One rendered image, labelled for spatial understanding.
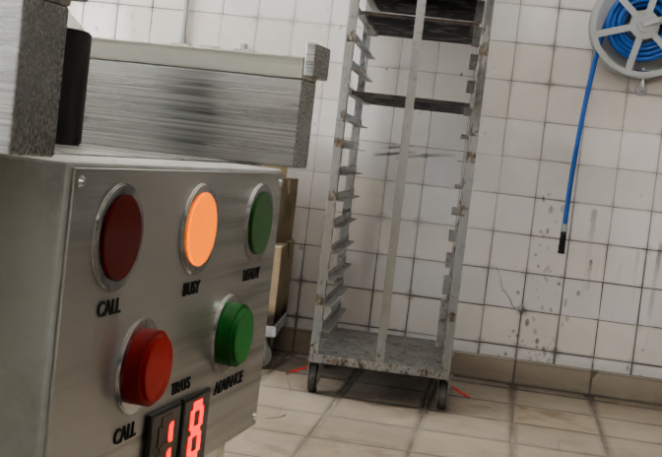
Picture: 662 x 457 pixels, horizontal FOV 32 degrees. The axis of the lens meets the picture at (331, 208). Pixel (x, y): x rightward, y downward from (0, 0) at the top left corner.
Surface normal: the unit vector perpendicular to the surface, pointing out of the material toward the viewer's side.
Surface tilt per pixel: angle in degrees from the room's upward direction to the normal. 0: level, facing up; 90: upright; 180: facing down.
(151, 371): 90
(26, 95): 90
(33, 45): 90
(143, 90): 90
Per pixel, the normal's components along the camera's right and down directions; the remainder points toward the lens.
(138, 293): 0.96, 0.12
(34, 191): -0.25, 0.02
